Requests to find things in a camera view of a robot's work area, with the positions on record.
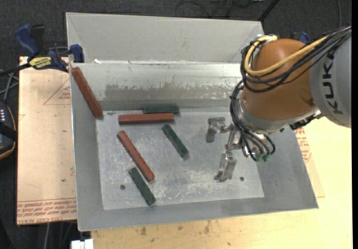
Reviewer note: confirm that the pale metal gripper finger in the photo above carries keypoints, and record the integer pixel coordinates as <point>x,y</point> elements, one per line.
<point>227,165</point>
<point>213,127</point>

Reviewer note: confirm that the dark green flat block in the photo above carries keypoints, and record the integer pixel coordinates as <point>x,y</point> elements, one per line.
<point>160,109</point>
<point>142,186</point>
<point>175,140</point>

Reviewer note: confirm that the grey metal bin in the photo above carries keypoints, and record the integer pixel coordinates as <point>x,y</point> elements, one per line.
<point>195,186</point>

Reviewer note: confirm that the red-brown flat block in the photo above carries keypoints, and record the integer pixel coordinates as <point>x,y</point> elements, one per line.
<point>87,92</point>
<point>145,118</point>
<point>135,155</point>

